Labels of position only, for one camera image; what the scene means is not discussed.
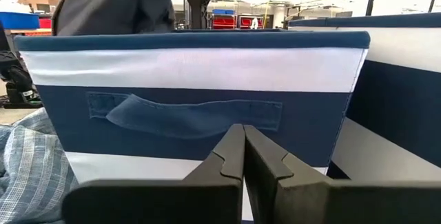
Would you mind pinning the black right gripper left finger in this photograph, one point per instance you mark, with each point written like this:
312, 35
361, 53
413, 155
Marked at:
206, 200

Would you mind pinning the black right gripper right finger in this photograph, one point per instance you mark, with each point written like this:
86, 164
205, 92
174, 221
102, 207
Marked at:
310, 203

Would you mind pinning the light blue striped shirt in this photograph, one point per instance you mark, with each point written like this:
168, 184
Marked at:
31, 169

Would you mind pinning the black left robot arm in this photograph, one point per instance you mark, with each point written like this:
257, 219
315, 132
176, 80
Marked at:
196, 3

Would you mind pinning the navy white striped fabric bin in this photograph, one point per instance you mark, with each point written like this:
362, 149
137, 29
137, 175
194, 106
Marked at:
399, 96
193, 69

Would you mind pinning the red storage shelf bins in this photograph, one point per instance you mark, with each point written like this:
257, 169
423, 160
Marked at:
224, 22
247, 22

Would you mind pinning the person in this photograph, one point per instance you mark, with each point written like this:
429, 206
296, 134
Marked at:
103, 7

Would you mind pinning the blue plastic crate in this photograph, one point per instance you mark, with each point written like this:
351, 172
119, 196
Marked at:
19, 20

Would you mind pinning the small black camera on mount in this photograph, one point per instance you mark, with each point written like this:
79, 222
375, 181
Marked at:
17, 79

